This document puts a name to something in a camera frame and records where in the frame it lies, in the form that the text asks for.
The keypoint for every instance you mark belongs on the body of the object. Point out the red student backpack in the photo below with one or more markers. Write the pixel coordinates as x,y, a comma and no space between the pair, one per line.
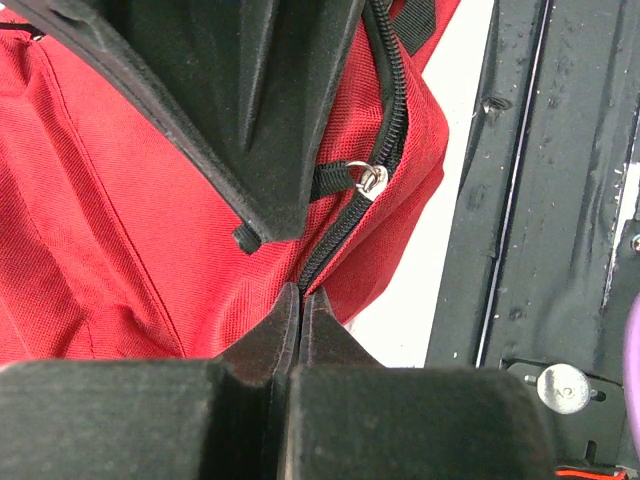
114,245

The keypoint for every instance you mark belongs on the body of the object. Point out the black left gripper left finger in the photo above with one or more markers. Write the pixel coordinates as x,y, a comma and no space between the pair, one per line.
219,418

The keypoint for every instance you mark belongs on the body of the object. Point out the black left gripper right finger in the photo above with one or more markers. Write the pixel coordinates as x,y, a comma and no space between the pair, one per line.
348,417

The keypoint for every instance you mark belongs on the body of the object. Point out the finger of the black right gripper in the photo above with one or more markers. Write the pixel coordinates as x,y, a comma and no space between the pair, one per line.
194,69
292,54

